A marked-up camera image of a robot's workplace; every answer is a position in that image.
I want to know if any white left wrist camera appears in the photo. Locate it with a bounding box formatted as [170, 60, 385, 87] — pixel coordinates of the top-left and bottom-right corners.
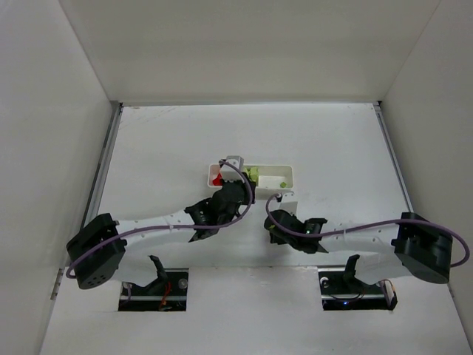
[219, 155, 244, 182]

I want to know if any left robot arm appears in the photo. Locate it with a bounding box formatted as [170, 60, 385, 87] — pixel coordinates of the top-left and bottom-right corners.
[66, 181, 254, 290]

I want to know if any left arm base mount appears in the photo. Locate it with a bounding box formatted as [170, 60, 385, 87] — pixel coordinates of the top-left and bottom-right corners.
[118, 256, 189, 312]

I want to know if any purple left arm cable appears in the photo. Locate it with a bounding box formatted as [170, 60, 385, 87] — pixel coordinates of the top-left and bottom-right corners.
[66, 159, 256, 279]

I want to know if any white divided sorting tray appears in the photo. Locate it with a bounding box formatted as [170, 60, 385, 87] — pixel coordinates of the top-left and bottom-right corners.
[207, 163, 294, 200]

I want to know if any right aluminium frame rail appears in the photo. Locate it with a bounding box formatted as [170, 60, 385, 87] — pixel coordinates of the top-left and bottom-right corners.
[372, 101, 414, 212]

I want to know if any aluminium frame rail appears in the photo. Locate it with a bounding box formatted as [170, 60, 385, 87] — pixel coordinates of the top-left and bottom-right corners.
[50, 101, 122, 301]
[372, 101, 414, 212]

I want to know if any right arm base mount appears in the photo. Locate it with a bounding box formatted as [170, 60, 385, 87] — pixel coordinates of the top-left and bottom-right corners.
[318, 254, 398, 311]

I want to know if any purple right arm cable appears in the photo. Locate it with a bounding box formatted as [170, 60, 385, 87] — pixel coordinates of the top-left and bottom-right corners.
[265, 194, 471, 268]

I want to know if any light green 2x2 lego brick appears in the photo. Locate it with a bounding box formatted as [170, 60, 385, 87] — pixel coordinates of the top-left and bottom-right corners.
[246, 166, 259, 183]

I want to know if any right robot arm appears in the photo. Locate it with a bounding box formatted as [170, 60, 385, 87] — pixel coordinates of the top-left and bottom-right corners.
[264, 209, 453, 285]

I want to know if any left aluminium frame rail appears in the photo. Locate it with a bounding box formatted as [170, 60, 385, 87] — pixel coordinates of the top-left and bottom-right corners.
[50, 101, 122, 301]

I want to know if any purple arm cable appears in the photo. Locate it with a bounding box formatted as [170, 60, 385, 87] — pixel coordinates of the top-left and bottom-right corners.
[66, 159, 256, 279]
[265, 194, 471, 268]

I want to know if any red transparent curved lego piece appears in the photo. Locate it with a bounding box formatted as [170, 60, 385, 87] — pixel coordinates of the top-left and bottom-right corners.
[212, 174, 222, 186]

